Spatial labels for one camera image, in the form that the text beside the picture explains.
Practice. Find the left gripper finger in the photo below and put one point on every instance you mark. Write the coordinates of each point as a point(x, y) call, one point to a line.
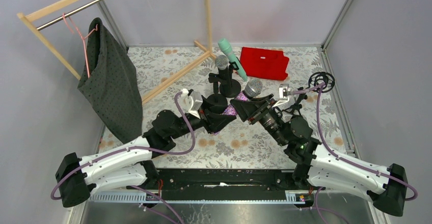
point(217, 122)
point(215, 105)

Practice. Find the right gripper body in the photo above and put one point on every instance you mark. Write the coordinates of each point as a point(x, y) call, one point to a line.
point(258, 111)

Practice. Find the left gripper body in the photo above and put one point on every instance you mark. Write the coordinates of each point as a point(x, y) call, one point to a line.
point(207, 116)

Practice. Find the purple glitter microphone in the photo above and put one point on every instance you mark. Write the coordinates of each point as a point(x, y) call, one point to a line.
point(252, 89)

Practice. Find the black round-base mic stand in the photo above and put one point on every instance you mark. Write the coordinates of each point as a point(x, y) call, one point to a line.
point(235, 85)

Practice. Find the black glitter microphone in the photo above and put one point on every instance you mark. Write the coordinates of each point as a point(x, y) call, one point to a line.
point(222, 64)

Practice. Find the black tripod shock-mount stand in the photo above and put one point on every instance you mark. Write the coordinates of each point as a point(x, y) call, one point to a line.
point(319, 82)

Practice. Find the mint green microphone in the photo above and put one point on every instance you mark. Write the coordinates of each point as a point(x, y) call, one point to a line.
point(227, 50)

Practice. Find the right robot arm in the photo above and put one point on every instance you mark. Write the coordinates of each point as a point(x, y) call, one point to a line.
point(318, 165)

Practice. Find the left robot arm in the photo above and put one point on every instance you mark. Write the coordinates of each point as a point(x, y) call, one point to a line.
point(79, 178)

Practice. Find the red folded cloth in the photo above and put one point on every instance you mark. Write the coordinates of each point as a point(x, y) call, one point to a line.
point(264, 63)

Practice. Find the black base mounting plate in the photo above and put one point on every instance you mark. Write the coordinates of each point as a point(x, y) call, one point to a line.
point(224, 184)

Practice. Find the dark grey dotted garment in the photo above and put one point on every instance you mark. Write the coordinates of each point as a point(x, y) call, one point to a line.
point(110, 85)

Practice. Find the wooden clothes rack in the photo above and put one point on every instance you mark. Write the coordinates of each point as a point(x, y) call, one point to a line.
point(30, 18)

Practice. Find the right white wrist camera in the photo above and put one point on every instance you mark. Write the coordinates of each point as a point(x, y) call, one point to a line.
point(284, 95)

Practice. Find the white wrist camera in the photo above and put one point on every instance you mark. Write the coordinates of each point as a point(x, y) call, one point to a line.
point(191, 102)
point(284, 95)

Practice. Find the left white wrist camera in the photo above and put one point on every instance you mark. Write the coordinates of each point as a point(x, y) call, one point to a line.
point(191, 102)

